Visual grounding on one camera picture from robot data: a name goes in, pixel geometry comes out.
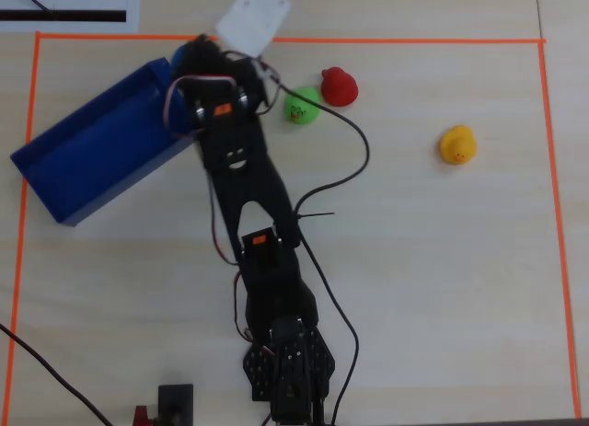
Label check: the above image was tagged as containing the white sheet with black bar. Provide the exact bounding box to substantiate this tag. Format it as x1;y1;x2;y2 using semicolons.
0;0;140;34

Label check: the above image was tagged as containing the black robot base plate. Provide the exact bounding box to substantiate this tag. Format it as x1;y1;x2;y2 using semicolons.
242;327;337;403

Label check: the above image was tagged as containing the white paper card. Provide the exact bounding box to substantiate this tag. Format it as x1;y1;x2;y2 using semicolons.
214;0;293;58

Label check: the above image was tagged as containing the small black box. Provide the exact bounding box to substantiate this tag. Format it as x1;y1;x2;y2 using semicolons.
132;383;195;426

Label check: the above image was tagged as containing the blue plastic box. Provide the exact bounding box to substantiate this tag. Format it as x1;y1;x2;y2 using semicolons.
9;56;197;228

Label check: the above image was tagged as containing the orange tape strip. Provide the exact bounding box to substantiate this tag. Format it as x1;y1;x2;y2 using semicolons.
537;39;583;420
35;30;549;46
3;31;43;426

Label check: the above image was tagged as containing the white red servo wire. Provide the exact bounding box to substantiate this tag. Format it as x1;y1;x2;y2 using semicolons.
163;75;237;138

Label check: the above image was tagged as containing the yellow rubber duck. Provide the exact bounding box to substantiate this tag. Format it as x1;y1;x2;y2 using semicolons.
439;124;479;166

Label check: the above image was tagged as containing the long black camera cable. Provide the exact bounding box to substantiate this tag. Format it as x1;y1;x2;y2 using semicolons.
274;80;371;426

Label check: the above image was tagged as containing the red rubber duck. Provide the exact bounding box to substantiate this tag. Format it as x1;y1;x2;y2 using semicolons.
320;66;360;108

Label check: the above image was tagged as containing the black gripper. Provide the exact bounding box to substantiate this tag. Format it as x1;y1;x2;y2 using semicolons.
176;33;231;80

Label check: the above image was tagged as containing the black power cable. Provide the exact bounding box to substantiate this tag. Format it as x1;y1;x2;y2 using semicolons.
0;323;114;426

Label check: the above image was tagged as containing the green rubber duck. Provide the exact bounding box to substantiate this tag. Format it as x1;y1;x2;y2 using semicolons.
283;86;322;126

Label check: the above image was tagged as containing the black cable tie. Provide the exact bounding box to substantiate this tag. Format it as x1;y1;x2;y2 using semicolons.
295;209;337;221

